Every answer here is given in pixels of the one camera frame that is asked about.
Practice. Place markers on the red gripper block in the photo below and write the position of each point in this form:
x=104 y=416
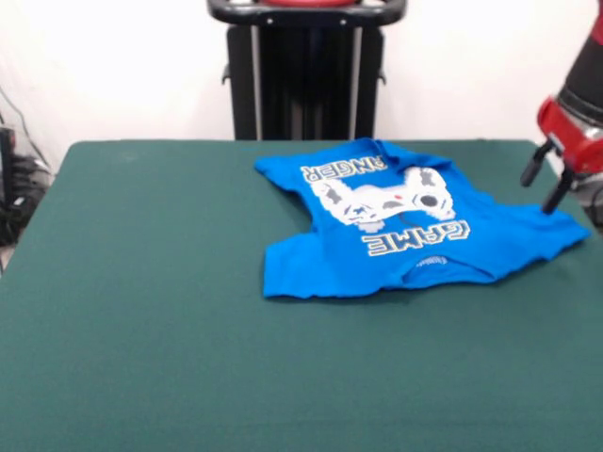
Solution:
x=570 y=136

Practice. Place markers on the blue printed t-shirt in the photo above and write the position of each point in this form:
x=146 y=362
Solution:
x=306 y=268

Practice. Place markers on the black chair part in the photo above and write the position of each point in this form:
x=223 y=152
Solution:
x=589 y=193

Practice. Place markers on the dark green table cloth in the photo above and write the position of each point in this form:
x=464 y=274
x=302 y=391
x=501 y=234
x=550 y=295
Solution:
x=188 y=376

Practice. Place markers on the black electronics box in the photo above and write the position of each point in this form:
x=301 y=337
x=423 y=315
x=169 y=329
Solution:
x=6 y=165

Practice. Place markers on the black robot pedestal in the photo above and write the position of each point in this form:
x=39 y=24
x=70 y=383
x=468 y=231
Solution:
x=306 y=85

